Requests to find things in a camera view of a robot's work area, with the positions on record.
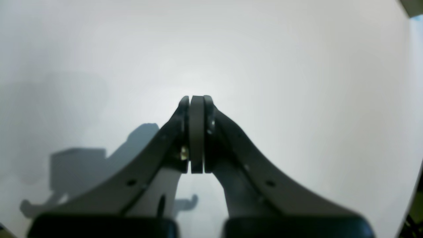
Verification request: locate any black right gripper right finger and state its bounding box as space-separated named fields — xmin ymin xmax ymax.
xmin=197 ymin=96 xmax=375 ymax=238

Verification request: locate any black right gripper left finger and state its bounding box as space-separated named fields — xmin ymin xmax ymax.
xmin=28 ymin=96 xmax=189 ymax=238

